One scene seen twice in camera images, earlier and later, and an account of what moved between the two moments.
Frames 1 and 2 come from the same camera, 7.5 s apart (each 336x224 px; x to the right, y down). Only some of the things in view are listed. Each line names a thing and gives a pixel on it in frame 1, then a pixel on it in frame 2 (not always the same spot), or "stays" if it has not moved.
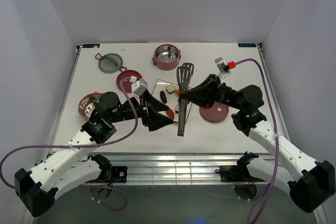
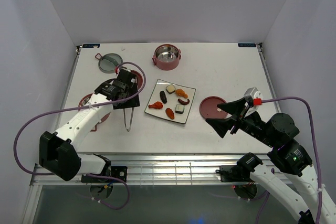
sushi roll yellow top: (170, 88) stays
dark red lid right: (217, 112) stays
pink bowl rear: (167, 57) stays
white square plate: (167, 94) stays
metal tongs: (185, 74) → (131, 119)
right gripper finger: (203, 96) → (222, 125)
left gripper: (157, 120) → (134, 102)
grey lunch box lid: (110, 63) stays
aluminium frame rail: (170, 169) stays
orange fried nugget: (170, 113) stays
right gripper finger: (210, 83) → (233, 107)
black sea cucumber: (163, 96) stays
